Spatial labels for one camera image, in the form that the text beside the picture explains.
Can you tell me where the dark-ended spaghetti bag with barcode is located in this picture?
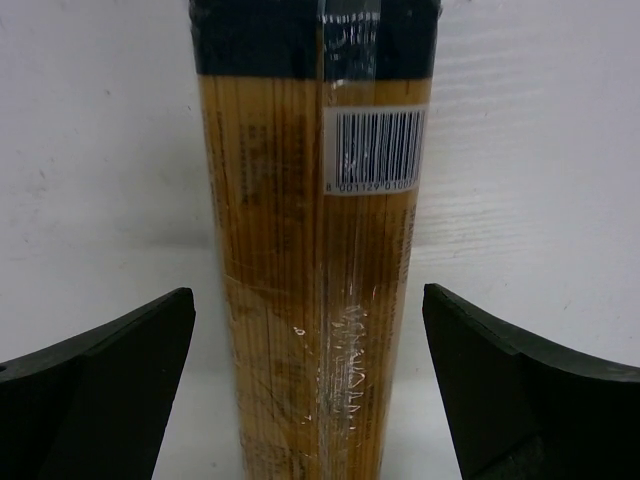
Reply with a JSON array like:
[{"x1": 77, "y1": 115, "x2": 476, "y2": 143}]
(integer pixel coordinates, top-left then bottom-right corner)
[{"x1": 189, "y1": 1, "x2": 441, "y2": 479}]

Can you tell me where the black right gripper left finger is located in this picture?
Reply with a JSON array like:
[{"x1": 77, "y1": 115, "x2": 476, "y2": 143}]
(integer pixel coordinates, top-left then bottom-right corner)
[{"x1": 1, "y1": 288, "x2": 196, "y2": 479}]

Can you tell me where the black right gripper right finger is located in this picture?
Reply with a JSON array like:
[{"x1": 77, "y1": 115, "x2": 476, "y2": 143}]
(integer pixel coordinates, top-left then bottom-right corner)
[{"x1": 422, "y1": 284, "x2": 639, "y2": 479}]

